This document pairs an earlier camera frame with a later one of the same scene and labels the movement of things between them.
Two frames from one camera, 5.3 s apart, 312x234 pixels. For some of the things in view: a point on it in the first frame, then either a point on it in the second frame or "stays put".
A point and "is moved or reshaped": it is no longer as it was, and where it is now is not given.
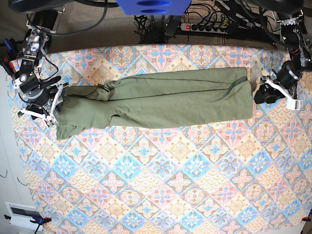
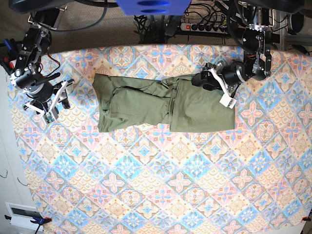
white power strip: (204, 28) stays put
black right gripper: (267, 93) → (207, 78)
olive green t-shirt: (156, 99) is moved or reshaped
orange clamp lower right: (305, 218) stays put
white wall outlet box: (21, 215) stays put
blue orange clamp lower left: (39, 220) stays put
